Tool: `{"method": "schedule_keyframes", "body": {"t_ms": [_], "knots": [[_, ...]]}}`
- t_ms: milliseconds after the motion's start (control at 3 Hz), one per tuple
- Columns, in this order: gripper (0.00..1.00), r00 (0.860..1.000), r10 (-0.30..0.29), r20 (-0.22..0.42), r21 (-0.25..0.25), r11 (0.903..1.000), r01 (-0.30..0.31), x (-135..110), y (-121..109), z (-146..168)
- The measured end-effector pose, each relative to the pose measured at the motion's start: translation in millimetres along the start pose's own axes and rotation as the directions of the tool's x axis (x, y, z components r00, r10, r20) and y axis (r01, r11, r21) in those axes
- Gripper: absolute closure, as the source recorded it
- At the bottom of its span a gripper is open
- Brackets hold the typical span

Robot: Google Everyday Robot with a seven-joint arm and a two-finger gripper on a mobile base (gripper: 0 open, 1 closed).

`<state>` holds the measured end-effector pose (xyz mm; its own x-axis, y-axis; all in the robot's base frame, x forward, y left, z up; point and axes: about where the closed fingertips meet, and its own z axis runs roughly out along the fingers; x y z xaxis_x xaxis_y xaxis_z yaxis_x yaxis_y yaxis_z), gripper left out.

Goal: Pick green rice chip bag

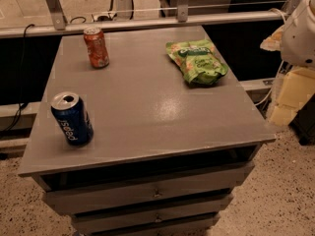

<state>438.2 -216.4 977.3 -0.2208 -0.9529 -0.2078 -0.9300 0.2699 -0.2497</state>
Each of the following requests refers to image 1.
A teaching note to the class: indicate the white power strip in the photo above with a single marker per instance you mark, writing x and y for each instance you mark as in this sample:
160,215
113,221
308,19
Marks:
103,18

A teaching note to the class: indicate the metal railing frame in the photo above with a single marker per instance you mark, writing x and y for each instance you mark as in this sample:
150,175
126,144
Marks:
61,17

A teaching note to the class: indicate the middle grey drawer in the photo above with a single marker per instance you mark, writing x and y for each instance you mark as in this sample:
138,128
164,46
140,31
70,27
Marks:
186,208

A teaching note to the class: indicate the green rice chip bag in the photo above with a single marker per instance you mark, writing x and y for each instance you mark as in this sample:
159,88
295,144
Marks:
197,61

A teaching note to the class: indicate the top grey drawer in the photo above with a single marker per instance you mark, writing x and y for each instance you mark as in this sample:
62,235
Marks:
105,196

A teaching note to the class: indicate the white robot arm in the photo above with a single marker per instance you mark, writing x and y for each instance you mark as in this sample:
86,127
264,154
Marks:
295,40

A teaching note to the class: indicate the grey drawer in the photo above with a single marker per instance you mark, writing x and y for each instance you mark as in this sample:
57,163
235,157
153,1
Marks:
201,221
186,208
105,196

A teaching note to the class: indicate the blue pepsi can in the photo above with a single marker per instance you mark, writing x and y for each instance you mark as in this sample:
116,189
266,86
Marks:
72,117

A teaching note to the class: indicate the bottom grey drawer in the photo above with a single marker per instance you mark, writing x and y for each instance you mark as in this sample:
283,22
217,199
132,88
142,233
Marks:
201,221

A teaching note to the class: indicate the orange soda can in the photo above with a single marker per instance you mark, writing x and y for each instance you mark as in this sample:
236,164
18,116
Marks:
95,42

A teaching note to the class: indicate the grey drawer cabinet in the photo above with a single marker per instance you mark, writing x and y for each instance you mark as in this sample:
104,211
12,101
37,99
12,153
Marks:
147,121

